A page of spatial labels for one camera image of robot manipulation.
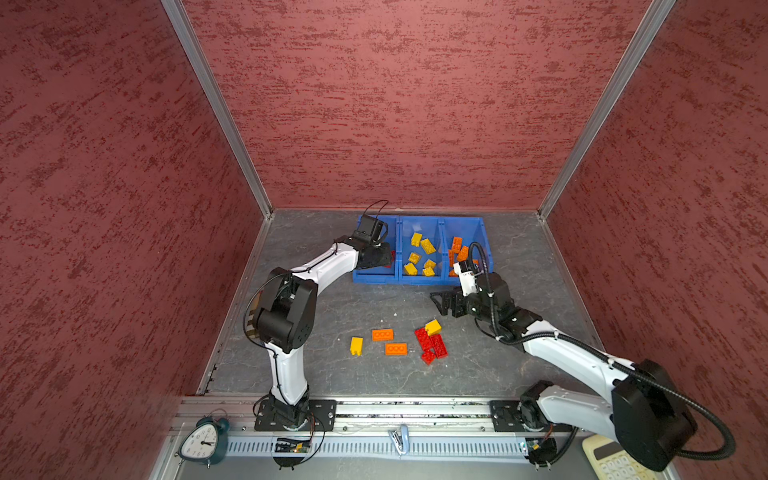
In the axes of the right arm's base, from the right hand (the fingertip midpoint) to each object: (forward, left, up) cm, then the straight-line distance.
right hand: (440, 298), depth 84 cm
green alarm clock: (-32, +58, -6) cm, 66 cm away
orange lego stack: (-10, +15, -11) cm, 21 cm away
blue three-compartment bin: (+27, -4, -1) cm, 27 cm away
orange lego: (+29, -12, -11) cm, 33 cm away
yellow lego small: (-10, +24, -8) cm, 28 cm away
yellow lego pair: (+22, +5, -10) cm, 25 cm away
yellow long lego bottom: (+27, 0, -9) cm, 28 cm away
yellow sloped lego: (+18, 0, -9) cm, 20 cm away
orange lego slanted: (+2, -3, +9) cm, 10 cm away
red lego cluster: (-10, +2, -10) cm, 15 cm away
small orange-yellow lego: (+13, +1, -7) cm, 15 cm away
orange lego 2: (+23, -13, -11) cm, 29 cm away
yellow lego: (+29, +4, -8) cm, 31 cm away
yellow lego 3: (-5, +2, -9) cm, 10 cm away
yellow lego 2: (+16, +7, -8) cm, 19 cm away
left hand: (+15, +15, -2) cm, 22 cm away
